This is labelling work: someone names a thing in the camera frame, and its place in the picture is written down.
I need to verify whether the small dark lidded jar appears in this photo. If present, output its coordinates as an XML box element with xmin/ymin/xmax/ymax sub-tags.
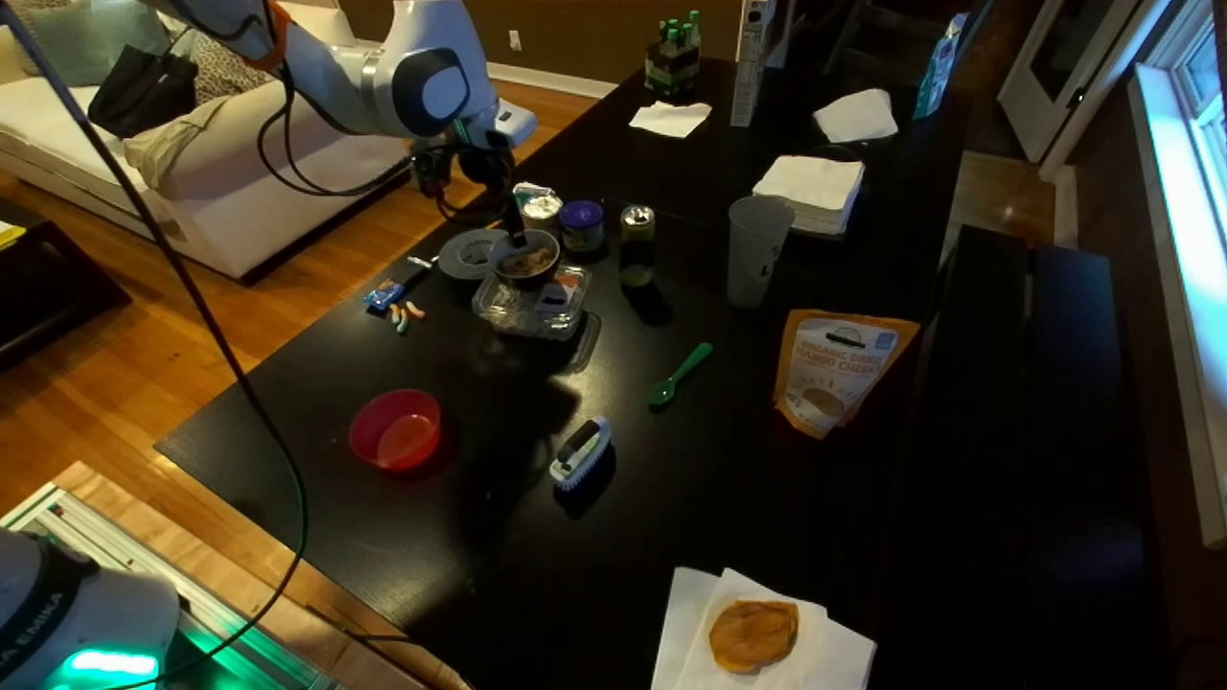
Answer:
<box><xmin>613</xmin><ymin>201</ymin><xmax>662</xmax><ymax>293</ymax></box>

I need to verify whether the long black cable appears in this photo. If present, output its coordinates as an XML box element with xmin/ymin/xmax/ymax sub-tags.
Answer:
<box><xmin>0</xmin><ymin>0</ymin><xmax>317</xmax><ymax>674</ymax></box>

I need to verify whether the red plastic bowl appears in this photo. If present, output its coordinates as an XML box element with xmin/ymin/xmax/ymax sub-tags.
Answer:
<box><xmin>347</xmin><ymin>384</ymin><xmax>448</xmax><ymax>478</ymax></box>

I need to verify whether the blue snack packet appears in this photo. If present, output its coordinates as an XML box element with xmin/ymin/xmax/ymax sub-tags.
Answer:
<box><xmin>366</xmin><ymin>274</ymin><xmax>406</xmax><ymax>324</ymax></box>

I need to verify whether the orange white snack bag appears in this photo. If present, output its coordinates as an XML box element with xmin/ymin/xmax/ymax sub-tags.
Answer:
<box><xmin>772</xmin><ymin>307</ymin><xmax>924</xmax><ymax>444</ymax></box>

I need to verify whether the white framed door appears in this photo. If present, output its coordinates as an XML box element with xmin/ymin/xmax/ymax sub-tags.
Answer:
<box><xmin>993</xmin><ymin>0</ymin><xmax>1175</xmax><ymax>186</ymax></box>

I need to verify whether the blue standing card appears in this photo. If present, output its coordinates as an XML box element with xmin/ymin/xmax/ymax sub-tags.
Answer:
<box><xmin>909</xmin><ymin>9</ymin><xmax>982</xmax><ymax>125</ymax></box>

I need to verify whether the white sofa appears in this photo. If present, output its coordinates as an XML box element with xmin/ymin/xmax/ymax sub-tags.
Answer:
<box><xmin>0</xmin><ymin>0</ymin><xmax>431</xmax><ymax>289</ymax></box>

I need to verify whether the wrist mounted camera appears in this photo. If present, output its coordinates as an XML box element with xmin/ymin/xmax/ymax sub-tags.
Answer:
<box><xmin>489</xmin><ymin>97</ymin><xmax>542</xmax><ymax>152</ymax></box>

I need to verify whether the black bag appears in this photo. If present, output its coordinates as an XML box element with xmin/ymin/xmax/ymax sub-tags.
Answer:
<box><xmin>85</xmin><ymin>44</ymin><xmax>205</xmax><ymax>142</ymax></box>

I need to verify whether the grey plastic cup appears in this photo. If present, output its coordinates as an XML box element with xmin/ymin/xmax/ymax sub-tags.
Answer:
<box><xmin>720</xmin><ymin>192</ymin><xmax>800</xmax><ymax>316</ymax></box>

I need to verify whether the white green black stapler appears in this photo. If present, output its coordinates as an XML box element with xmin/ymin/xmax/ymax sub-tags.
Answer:
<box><xmin>544</xmin><ymin>413</ymin><xmax>619</xmax><ymax>499</ymax></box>

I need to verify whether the round grey tin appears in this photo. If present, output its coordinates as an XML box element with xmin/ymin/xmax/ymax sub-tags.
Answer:
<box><xmin>435</xmin><ymin>224</ymin><xmax>519</xmax><ymax>289</ymax></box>

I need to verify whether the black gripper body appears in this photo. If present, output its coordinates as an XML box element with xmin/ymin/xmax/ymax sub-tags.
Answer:
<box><xmin>406</xmin><ymin>120</ymin><xmax>523</xmax><ymax>201</ymax></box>

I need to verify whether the round brown cookie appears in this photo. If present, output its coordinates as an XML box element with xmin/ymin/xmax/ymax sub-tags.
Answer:
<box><xmin>706</xmin><ymin>597</ymin><xmax>807</xmax><ymax>679</ymax></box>

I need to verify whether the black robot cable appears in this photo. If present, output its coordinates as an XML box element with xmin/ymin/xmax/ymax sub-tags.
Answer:
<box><xmin>252</xmin><ymin>50</ymin><xmax>431</xmax><ymax>205</ymax></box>

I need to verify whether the dark coffee table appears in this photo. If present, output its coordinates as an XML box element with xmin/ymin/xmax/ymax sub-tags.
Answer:
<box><xmin>0</xmin><ymin>220</ymin><xmax>135</xmax><ymax>364</ymax></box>

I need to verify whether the black bowl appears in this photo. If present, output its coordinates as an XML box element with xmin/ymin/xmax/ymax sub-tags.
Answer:
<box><xmin>489</xmin><ymin>225</ymin><xmax>569</xmax><ymax>289</ymax></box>

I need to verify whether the white device with green light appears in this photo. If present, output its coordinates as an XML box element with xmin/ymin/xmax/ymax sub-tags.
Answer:
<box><xmin>0</xmin><ymin>524</ymin><xmax>183</xmax><ymax>690</ymax></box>

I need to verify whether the clear plastic nut container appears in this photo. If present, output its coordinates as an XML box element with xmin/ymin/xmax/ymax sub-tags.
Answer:
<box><xmin>469</xmin><ymin>256</ymin><xmax>596</xmax><ymax>344</ymax></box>

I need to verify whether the black bench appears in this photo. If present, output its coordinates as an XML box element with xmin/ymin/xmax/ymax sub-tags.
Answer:
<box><xmin>932</xmin><ymin>224</ymin><xmax>1171</xmax><ymax>690</ymax></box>

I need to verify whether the white napkin under cookie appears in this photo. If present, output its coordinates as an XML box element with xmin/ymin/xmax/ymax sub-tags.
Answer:
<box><xmin>647</xmin><ymin>562</ymin><xmax>882</xmax><ymax>690</ymax></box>

